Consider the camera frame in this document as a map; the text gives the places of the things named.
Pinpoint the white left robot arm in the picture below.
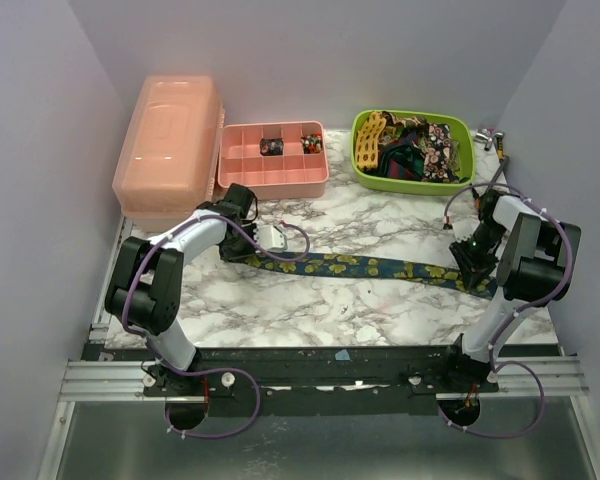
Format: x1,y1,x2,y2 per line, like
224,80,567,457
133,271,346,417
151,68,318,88
104,184,257,395

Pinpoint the green plastic bin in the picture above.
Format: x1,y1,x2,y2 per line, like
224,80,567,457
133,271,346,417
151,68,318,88
351,110,476,196

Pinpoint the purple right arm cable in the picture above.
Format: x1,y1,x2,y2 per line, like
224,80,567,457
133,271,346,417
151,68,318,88
437,182,579,437

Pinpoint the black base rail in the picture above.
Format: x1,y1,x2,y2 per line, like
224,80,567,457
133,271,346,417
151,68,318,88
79,344,566,419

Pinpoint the aluminium extrusion rail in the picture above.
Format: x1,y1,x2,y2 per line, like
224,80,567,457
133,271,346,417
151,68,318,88
59,356,589,403

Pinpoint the rolled colourful tie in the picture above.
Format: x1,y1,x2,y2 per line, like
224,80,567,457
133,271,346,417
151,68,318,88
300,133,323,155

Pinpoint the yellow tie with beetles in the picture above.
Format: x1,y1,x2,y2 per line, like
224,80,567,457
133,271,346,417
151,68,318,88
354,111,386,172

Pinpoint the rolled dark floral tie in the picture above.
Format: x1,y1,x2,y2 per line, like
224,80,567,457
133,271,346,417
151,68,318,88
259,138,284,156

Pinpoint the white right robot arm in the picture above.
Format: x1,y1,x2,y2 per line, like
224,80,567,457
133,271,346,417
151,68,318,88
439,189,581,392

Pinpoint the navy tie with yellow flowers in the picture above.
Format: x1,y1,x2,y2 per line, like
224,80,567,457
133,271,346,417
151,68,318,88
238,253,497,299

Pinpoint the pink translucent storage box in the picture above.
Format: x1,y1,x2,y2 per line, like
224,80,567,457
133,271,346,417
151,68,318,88
112,75,224,233

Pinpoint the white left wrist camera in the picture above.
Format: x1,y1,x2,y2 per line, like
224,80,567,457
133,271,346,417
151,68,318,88
254,225,288,254

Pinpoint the pink compartment tray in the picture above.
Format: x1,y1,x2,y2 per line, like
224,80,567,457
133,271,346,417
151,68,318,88
216,121,329,200

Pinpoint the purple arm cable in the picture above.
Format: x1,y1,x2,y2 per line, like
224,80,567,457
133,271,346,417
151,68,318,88
437,182,579,437
122,217,311,441

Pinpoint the grey metal clamp tool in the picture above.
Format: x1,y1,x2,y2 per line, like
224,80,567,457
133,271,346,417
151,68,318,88
487,156,510,188

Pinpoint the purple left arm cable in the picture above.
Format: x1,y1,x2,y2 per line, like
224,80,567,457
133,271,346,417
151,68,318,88
122,217,311,441

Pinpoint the green navy red striped tie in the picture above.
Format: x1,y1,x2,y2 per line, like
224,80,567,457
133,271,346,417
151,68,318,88
378,144,424,182

